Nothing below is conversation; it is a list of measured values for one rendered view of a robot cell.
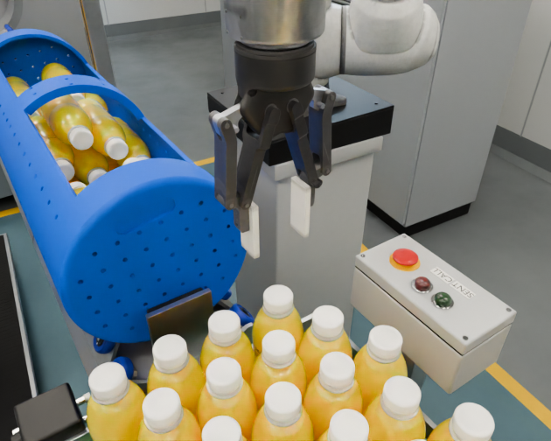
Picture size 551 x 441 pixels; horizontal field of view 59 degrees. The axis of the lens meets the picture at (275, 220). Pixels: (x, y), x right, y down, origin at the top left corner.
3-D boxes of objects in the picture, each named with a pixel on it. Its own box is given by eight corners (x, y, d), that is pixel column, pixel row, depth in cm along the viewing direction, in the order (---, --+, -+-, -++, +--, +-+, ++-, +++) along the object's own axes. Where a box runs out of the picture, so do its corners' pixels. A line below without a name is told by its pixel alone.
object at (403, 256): (404, 250, 73) (405, 243, 72) (422, 263, 70) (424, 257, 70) (387, 258, 71) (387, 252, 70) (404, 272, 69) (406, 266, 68)
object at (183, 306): (211, 337, 81) (204, 281, 74) (217, 346, 80) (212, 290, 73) (153, 364, 77) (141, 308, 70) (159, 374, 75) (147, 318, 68)
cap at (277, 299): (279, 291, 67) (279, 282, 66) (298, 306, 65) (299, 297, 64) (257, 305, 65) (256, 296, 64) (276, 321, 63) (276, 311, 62)
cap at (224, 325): (239, 319, 63) (238, 309, 62) (241, 343, 60) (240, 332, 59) (208, 322, 63) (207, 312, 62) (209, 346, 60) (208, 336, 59)
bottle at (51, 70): (63, 94, 130) (83, 118, 118) (36, 82, 125) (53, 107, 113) (74, 70, 129) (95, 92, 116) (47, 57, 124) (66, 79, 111)
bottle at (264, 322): (279, 364, 80) (279, 279, 69) (310, 391, 76) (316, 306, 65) (245, 388, 76) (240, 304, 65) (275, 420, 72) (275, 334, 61)
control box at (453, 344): (394, 279, 82) (404, 230, 76) (497, 361, 69) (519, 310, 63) (349, 304, 78) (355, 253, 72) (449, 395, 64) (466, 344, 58)
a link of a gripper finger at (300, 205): (290, 177, 56) (296, 175, 57) (289, 226, 60) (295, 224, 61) (306, 188, 54) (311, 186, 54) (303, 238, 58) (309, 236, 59)
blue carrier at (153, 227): (103, 113, 144) (65, 13, 126) (261, 285, 85) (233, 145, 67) (4, 150, 134) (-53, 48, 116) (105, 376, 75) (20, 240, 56)
